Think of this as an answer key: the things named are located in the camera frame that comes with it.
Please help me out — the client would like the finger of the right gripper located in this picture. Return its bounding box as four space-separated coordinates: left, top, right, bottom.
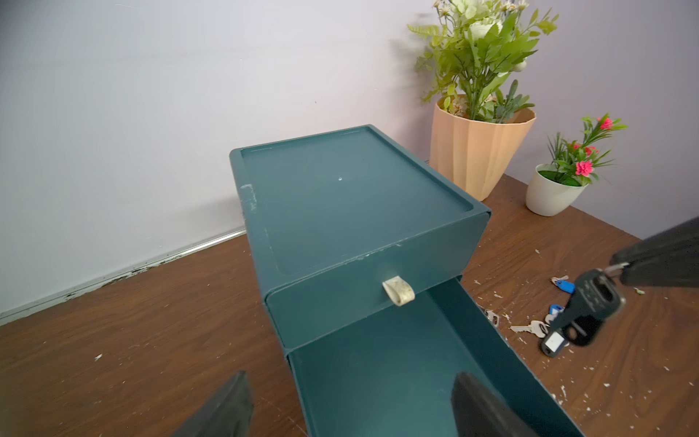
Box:
608 218 698 288

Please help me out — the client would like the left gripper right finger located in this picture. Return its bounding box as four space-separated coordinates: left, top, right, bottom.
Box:
451 373 537 437

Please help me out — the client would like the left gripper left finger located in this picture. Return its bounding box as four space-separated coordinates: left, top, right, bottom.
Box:
173 371 254 437

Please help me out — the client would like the teal three-drawer cabinet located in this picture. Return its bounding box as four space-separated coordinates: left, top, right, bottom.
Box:
228 124 493 353

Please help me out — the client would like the small pink-flower potted plant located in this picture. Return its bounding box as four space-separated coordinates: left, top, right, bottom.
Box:
525 114 627 217

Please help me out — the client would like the large white-flower potted plant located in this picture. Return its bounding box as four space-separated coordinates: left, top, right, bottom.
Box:
409 1 558 201

